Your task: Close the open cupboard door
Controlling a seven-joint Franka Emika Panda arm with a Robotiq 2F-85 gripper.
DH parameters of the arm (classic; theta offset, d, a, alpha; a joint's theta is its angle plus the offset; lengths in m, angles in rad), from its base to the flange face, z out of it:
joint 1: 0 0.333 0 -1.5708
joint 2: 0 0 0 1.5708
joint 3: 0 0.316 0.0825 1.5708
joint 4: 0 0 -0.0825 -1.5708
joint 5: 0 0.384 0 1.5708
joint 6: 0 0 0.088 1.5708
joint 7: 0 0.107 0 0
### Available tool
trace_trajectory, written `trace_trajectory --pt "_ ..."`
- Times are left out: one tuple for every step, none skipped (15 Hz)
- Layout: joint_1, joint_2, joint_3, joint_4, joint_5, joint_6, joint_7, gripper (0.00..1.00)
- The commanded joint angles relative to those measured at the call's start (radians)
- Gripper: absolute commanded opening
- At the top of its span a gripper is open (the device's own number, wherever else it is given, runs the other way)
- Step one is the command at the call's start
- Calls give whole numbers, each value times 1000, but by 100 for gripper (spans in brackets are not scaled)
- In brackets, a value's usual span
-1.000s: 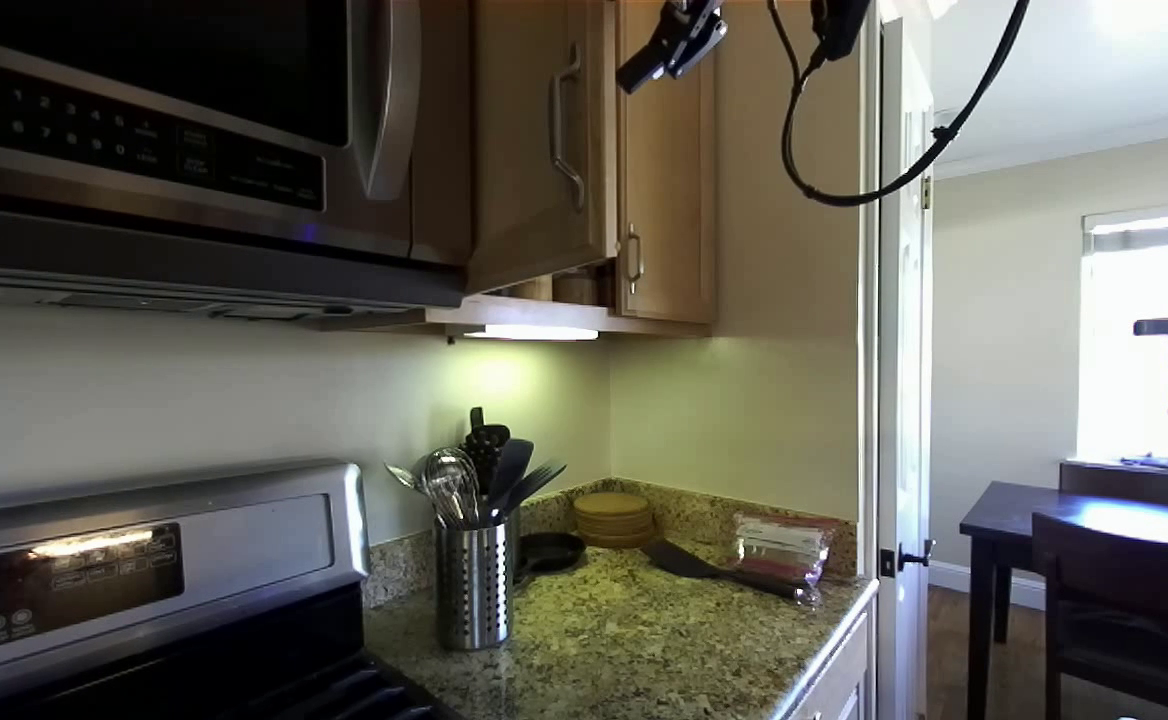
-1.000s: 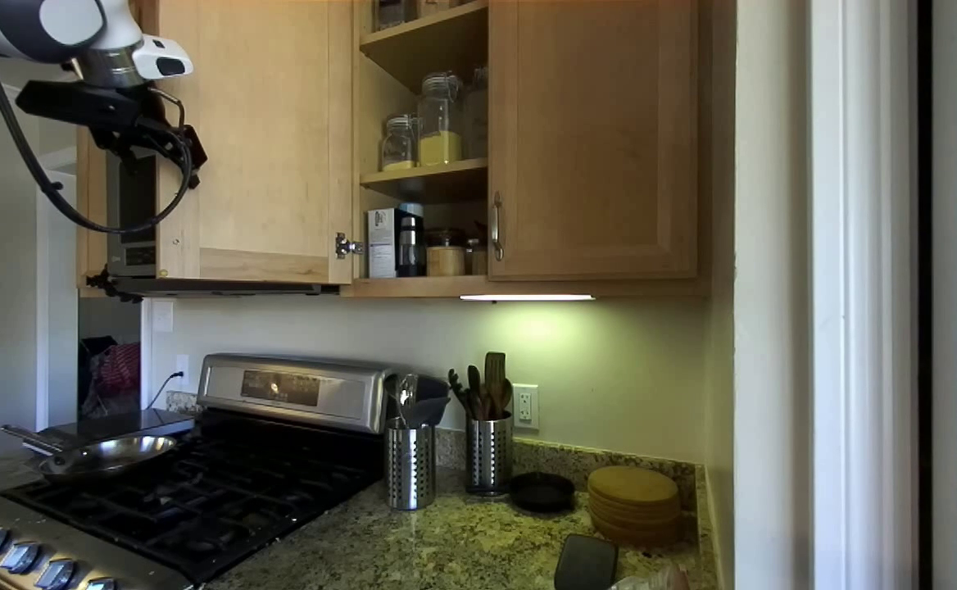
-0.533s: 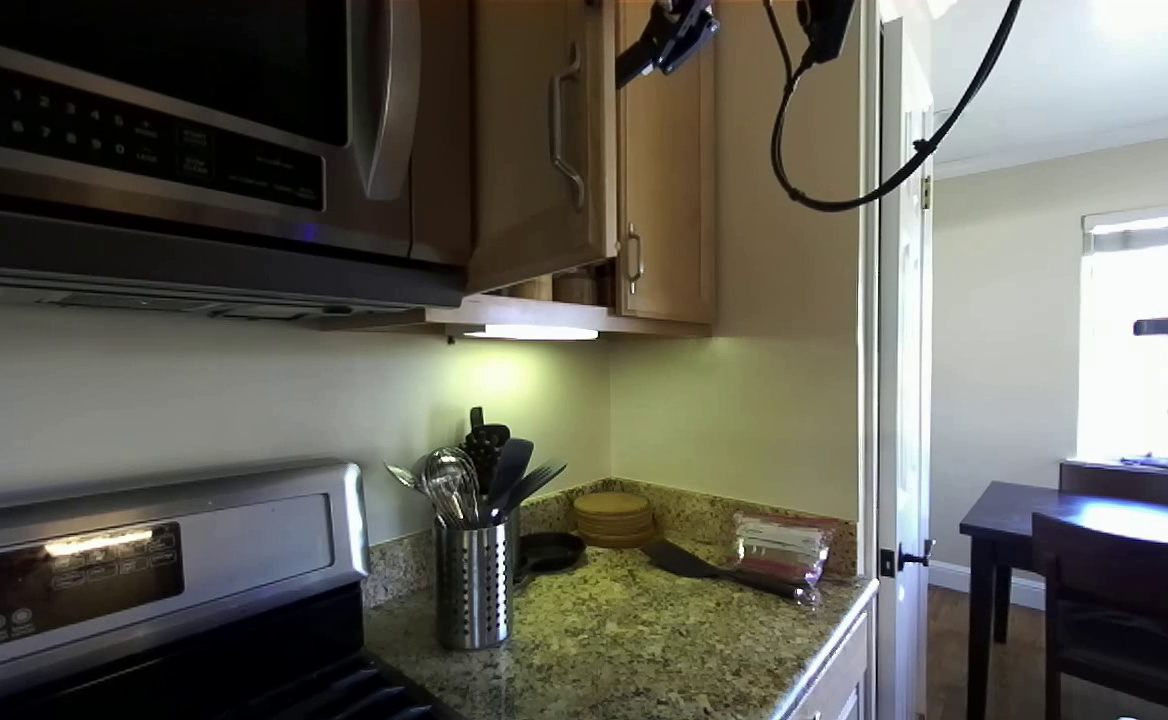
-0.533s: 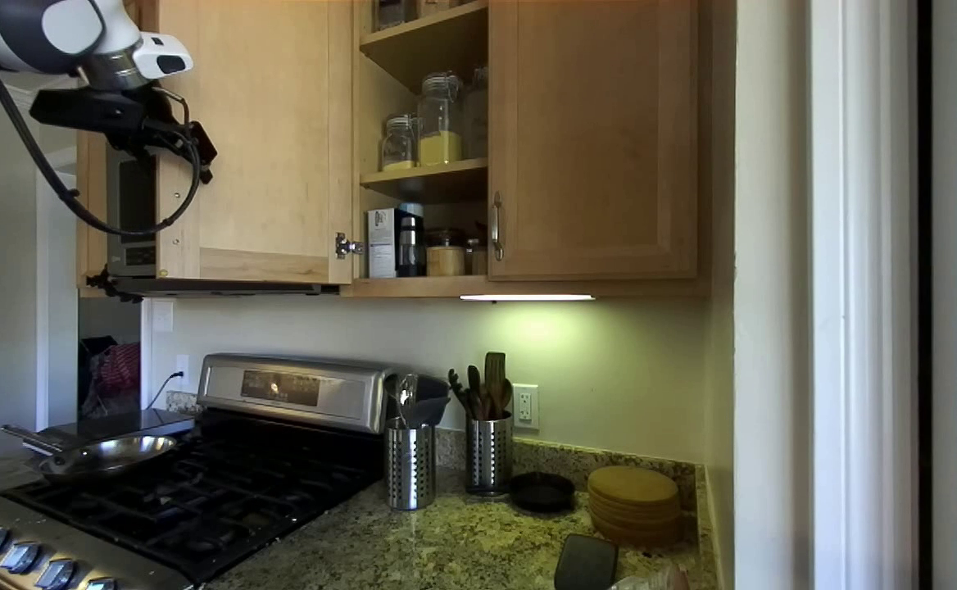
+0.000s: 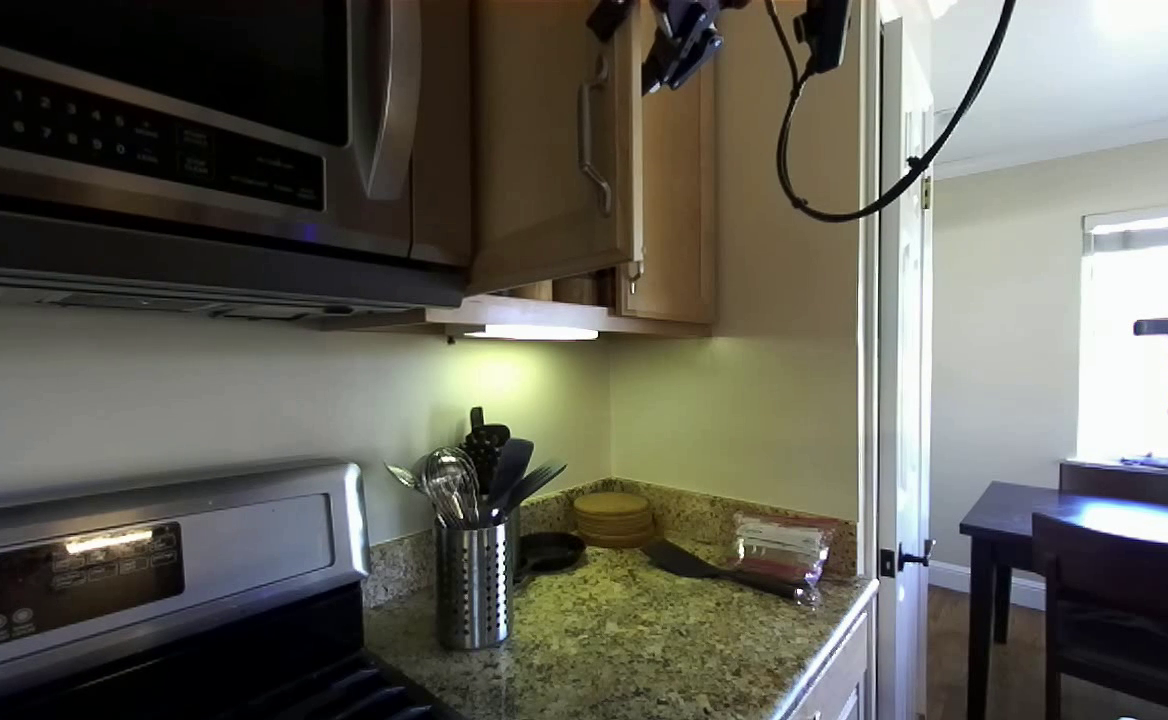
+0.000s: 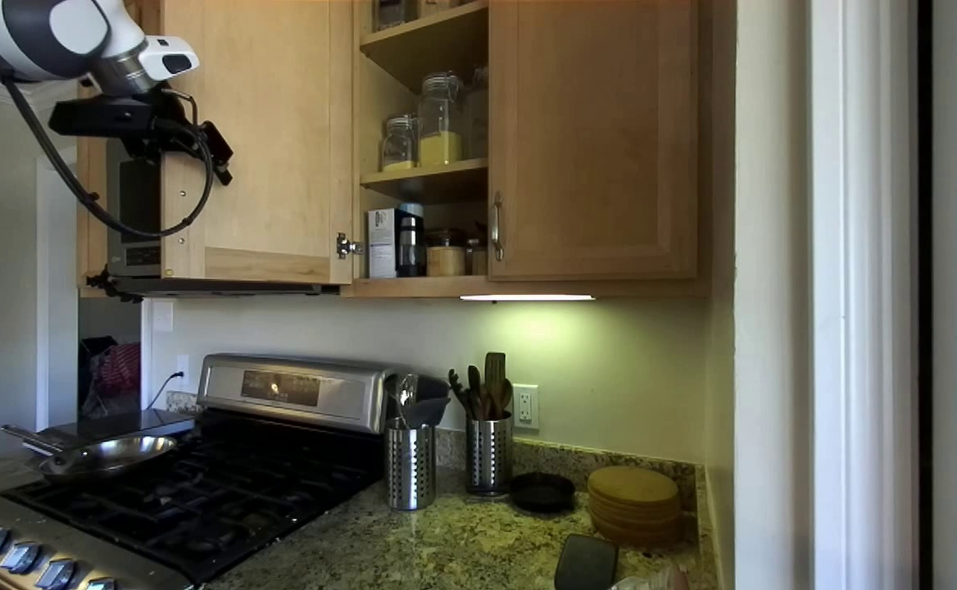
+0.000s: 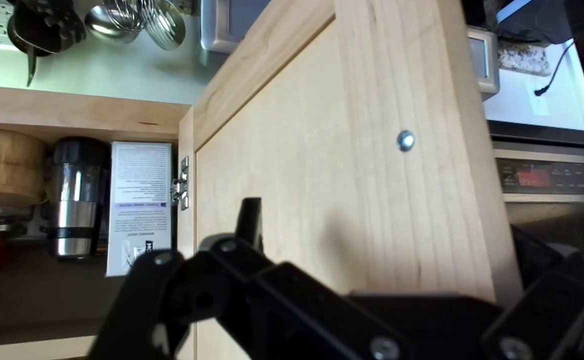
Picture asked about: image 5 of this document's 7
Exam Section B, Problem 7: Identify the wooden cupboard door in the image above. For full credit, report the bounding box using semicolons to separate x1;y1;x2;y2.
616;0;722;332
463;0;642;295

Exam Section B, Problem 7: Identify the closed wooden cupboard door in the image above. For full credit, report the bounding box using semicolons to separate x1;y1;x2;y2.
616;0;722;332

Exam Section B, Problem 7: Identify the wooden microwave cabinet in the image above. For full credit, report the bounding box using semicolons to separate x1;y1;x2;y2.
405;0;480;273

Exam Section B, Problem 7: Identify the under-cabinet light strip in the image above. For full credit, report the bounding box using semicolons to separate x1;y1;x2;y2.
459;318;605;350

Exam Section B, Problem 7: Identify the black cooking utensil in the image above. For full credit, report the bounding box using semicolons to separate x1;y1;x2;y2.
508;461;573;524

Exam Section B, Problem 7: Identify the black kitchen turner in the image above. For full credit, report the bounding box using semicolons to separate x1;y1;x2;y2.
485;438;541;524

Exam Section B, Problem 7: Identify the stainless steel microwave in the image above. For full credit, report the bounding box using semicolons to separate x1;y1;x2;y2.
0;0;474;325

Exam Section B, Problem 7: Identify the silver spoon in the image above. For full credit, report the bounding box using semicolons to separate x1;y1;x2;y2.
382;457;436;522

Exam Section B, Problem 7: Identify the black flat spatula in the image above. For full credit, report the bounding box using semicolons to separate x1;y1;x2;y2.
640;538;736;586

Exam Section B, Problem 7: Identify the clear plastic food package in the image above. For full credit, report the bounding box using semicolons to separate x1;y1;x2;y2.
722;507;836;610

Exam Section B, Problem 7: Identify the small black round dish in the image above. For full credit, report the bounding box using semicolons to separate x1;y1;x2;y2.
517;527;589;581

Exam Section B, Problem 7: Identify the bright window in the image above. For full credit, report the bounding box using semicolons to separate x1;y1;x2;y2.
1073;199;1168;474

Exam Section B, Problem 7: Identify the dark wooden dining table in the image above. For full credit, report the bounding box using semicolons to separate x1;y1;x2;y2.
955;475;1168;720

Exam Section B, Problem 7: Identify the ribbed steel utensil holder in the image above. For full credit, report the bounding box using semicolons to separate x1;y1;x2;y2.
431;517;520;656

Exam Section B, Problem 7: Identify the dark wooden chair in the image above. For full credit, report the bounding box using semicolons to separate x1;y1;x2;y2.
1053;457;1168;517
1029;507;1168;720

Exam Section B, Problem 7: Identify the base cabinet with drawers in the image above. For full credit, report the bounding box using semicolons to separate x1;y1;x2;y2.
770;586;884;720

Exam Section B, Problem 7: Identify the stainless steel gas stove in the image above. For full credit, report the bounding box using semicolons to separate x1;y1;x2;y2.
0;457;451;720

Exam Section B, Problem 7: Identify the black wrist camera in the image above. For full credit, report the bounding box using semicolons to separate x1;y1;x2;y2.
793;0;857;79

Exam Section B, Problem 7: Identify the wooden wall cupboard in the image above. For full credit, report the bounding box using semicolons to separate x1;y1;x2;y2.
420;0;722;342

